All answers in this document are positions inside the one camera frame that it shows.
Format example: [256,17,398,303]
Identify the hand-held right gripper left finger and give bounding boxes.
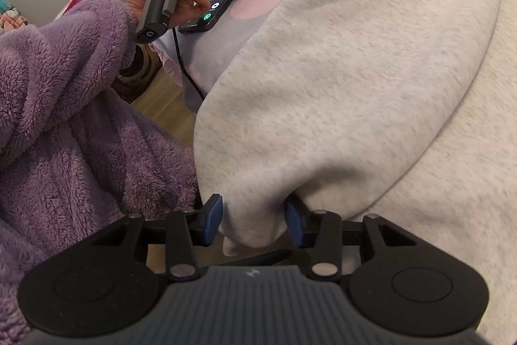
[77,195,224,283]

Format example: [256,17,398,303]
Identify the black cable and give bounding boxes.
[172,27,206,101]

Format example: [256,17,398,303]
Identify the colourful toy figures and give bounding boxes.
[0,0,30,32]

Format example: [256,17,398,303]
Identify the dark patterned object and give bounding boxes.
[115,44,164,103]

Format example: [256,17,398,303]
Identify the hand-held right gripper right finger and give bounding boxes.
[284,195,439,283]

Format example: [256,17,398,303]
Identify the pink box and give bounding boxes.
[54,0,95,20]

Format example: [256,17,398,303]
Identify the purple fluffy robe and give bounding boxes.
[0,86,201,335]

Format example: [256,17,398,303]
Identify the person's left forearm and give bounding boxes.
[0,0,140,172]

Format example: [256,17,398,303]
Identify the white sweatshirt with navy lining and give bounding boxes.
[193,0,517,345]

